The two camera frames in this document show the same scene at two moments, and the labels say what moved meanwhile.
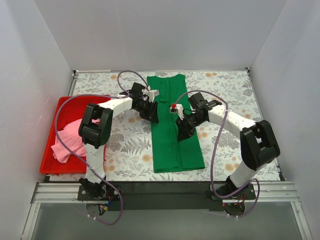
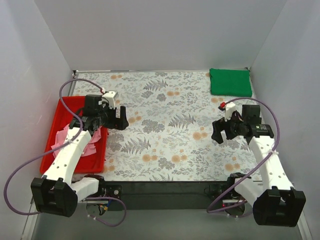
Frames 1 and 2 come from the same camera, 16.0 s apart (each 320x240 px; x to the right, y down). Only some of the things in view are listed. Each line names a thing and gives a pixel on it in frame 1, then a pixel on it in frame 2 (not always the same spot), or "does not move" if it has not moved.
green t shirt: [168, 154] -> [231, 82]
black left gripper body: [150, 110] -> [114, 121]
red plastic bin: [73, 108] does not move
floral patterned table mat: [130, 156] does not move
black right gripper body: [186, 126] -> [225, 129]
